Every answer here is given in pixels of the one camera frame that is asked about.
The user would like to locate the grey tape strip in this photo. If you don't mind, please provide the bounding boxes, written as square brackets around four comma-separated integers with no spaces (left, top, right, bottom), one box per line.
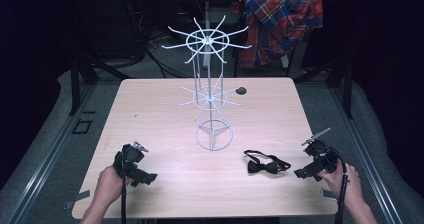
[320,187,339,201]
[63,189,92,211]

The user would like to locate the person's right hand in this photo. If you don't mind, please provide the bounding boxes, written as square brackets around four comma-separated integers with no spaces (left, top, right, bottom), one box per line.
[316,162,363,210]

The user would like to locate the white wire display rack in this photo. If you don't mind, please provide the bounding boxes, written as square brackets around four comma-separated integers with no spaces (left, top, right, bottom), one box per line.
[161,14,254,152]

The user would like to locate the black bow tie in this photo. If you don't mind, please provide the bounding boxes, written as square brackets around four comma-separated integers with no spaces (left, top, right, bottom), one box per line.
[243,149,292,176]

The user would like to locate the person's left hand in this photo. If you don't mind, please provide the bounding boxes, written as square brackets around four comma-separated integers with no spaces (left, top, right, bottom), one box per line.
[94,165,135,209]

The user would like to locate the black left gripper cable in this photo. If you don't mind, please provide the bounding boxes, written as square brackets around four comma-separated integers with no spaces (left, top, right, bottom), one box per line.
[120,150,128,224]

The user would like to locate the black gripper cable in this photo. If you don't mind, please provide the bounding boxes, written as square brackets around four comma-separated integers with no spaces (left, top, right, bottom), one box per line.
[120,150,128,224]
[318,146,350,224]

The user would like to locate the black floor cables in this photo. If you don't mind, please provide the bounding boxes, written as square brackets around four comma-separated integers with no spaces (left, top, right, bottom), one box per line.
[133,3,194,80]

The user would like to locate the red blue plaid shirt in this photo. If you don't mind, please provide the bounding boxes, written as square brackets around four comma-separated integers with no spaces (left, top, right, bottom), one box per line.
[232,0,325,69]

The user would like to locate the black metal stand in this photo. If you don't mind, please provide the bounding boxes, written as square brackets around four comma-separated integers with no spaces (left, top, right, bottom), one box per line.
[293,58,355,120]
[68,55,131,117]

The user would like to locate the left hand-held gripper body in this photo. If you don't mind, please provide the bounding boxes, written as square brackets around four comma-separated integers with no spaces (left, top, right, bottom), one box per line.
[112,143,159,188]

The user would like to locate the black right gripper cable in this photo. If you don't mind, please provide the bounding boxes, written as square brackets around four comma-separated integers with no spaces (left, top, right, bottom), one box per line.
[318,146,350,224]

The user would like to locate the wooden table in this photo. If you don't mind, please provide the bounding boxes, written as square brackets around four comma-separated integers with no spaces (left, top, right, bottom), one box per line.
[71,77,339,220]

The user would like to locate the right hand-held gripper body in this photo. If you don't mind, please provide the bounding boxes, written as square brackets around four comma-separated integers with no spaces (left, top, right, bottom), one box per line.
[293,139,340,182]

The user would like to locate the metal floor rail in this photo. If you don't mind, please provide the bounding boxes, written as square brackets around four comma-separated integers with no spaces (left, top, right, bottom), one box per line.
[6,83,98,224]
[328,87,406,224]

